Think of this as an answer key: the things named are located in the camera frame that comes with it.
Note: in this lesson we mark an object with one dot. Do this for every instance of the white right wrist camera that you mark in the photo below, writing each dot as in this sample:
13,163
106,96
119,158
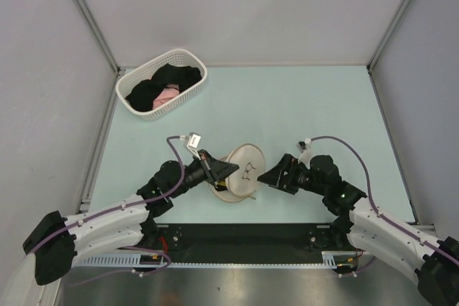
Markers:
306,152

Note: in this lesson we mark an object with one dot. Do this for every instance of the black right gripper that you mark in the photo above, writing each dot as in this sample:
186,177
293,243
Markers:
275,177

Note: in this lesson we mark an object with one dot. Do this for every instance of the black garment in basket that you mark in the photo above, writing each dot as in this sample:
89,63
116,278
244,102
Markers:
144,93

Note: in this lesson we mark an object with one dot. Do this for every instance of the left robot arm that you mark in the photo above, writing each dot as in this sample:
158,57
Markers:
59,242

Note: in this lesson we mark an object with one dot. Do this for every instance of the white slotted cable duct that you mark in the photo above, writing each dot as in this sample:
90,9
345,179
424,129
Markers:
217,257

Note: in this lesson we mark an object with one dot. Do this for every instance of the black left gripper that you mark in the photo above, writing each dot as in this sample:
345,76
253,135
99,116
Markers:
214,169

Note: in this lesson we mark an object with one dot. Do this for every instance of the white perforated plastic basket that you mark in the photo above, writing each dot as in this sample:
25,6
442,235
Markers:
176,57

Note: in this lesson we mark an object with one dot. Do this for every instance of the pink garment in basket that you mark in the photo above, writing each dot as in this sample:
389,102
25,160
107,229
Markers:
168,93

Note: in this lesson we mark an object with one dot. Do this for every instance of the yellow bra with black straps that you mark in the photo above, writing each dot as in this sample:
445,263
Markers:
221,186

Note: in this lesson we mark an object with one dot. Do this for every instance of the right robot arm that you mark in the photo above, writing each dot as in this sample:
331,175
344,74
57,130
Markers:
429,262

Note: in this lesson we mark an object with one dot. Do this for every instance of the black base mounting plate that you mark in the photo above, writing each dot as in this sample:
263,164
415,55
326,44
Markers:
311,237

